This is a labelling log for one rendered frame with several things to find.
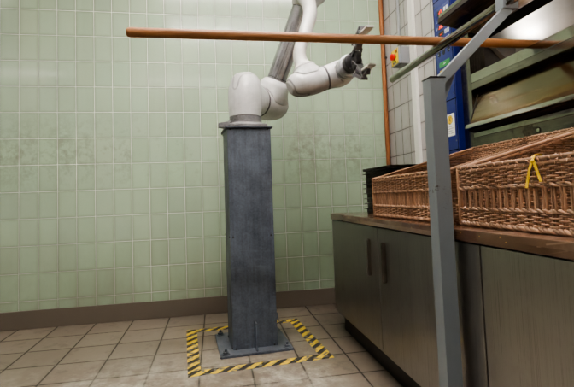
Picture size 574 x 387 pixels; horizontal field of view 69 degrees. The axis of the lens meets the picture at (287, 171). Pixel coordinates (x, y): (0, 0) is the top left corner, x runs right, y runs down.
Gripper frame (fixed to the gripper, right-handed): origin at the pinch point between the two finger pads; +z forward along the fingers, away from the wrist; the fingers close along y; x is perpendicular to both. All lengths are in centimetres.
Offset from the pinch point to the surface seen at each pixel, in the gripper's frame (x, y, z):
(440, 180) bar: 3, 49, 44
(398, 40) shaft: -7.1, 0.6, 7.5
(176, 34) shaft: 66, 1, 7
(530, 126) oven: -57, 30, 6
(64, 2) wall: 136, -66, -121
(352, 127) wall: -35, 9, -117
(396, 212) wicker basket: -8, 59, -2
